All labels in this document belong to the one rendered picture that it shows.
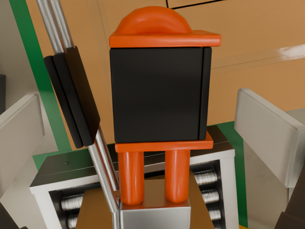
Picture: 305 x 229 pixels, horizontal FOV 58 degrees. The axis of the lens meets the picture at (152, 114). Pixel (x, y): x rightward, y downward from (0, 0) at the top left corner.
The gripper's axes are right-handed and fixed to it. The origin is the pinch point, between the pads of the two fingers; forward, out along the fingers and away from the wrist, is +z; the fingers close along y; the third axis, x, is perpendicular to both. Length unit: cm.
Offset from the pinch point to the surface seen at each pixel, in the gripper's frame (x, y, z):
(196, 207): -48, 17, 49
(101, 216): -53, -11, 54
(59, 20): 5.7, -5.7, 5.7
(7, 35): -4, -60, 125
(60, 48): 4.0, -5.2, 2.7
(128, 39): 4.6, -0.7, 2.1
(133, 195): -8.3, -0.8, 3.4
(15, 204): -102, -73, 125
